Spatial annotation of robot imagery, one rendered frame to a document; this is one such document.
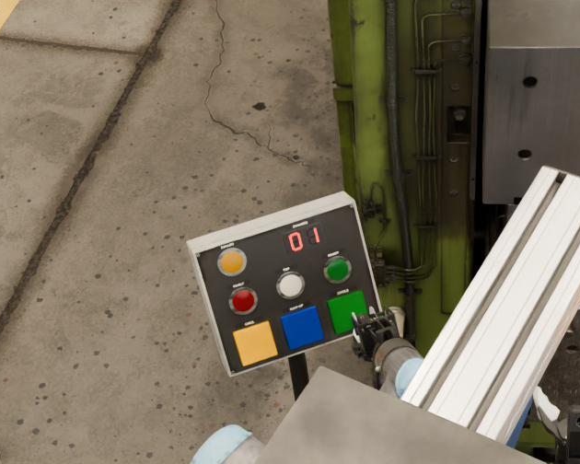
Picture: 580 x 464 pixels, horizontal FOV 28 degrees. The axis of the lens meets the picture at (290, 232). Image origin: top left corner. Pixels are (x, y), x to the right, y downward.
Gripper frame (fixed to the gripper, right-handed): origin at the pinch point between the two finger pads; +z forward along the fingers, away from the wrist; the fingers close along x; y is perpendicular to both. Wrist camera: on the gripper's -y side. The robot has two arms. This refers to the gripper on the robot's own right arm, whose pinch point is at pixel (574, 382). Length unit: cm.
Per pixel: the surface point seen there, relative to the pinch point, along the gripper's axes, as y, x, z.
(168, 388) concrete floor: 100, -108, 62
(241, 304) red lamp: -9, -64, 10
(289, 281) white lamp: -10, -55, 15
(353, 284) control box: -5.5, -42.9, 18.5
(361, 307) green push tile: -1.5, -41.4, 15.8
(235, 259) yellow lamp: -17, -65, 15
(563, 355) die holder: 25.8, 1.4, 24.7
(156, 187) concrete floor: 100, -127, 146
